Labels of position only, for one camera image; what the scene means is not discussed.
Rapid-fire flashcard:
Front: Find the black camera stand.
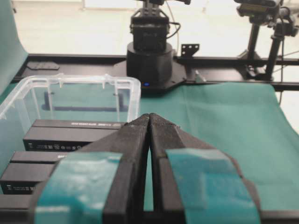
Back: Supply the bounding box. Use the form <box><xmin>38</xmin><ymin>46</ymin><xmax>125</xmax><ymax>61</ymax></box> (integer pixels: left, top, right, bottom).
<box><xmin>236</xmin><ymin>0</ymin><xmax>299</xmax><ymax>81</ymax></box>

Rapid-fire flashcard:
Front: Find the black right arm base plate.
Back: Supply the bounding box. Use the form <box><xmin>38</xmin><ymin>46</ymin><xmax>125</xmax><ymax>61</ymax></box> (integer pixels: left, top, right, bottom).
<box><xmin>112</xmin><ymin>61</ymin><xmax>205</xmax><ymax>94</ymax></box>

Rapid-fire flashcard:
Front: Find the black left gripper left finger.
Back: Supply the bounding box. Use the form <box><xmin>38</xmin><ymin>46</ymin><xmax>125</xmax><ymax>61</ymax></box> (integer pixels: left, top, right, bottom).
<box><xmin>32</xmin><ymin>114</ymin><xmax>150</xmax><ymax>224</ymax></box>

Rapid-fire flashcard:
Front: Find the black camera box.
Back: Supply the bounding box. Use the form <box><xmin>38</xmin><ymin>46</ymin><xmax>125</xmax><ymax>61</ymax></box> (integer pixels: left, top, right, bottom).
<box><xmin>0</xmin><ymin>151</ymin><xmax>68</xmax><ymax>195</ymax></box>
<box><xmin>23</xmin><ymin>119</ymin><xmax>125</xmax><ymax>152</ymax></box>

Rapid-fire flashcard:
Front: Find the clear plastic storage case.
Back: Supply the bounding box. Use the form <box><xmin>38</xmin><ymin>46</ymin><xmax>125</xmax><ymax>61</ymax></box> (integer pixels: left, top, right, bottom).
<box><xmin>0</xmin><ymin>74</ymin><xmax>141</xmax><ymax>176</ymax></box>

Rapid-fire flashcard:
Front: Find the black metal frame rail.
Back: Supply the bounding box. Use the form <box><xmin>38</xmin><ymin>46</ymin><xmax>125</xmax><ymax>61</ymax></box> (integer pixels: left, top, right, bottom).
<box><xmin>12</xmin><ymin>54</ymin><xmax>299</xmax><ymax>93</ymax></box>

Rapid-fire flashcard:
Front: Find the black perforated bracket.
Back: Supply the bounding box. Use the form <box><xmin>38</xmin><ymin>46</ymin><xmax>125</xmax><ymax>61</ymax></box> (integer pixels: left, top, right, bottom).
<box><xmin>181</xmin><ymin>44</ymin><xmax>200</xmax><ymax>57</ymax></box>

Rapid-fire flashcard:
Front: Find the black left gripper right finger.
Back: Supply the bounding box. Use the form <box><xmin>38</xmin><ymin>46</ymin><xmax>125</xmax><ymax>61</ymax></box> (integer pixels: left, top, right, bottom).
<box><xmin>149</xmin><ymin>113</ymin><xmax>261</xmax><ymax>224</ymax></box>

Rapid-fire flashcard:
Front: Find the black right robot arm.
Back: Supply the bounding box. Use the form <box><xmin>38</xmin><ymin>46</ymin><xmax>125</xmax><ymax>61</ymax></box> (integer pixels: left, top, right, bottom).
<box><xmin>126</xmin><ymin>0</ymin><xmax>186</xmax><ymax>91</ymax></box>

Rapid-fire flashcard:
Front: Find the green table cloth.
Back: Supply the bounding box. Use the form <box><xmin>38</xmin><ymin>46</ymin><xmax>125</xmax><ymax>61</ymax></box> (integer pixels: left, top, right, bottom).
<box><xmin>0</xmin><ymin>0</ymin><xmax>299</xmax><ymax>212</ymax></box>

